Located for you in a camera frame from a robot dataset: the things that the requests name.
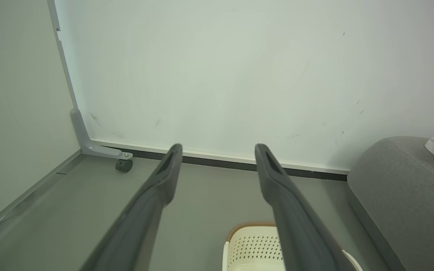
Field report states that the white partition board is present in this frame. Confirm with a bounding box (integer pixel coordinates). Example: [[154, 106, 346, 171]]
[[47, 0, 434, 182]]

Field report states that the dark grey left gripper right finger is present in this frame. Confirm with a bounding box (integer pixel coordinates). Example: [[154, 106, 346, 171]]
[[255, 143, 357, 271]]

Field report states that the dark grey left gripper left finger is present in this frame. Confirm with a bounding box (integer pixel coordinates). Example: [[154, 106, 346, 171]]
[[79, 143, 183, 271]]

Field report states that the grey fabric sofa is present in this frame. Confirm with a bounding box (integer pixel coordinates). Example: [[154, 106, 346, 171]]
[[347, 136, 434, 271]]

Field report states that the cream plastic laundry basket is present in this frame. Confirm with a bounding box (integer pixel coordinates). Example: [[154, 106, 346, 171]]
[[222, 221, 364, 271]]

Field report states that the grey metal partition foot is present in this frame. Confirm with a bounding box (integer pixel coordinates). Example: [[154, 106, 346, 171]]
[[70, 108, 134, 161]]

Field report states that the black caster wheel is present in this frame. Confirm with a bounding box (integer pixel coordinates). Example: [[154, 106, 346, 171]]
[[115, 158, 133, 173]]

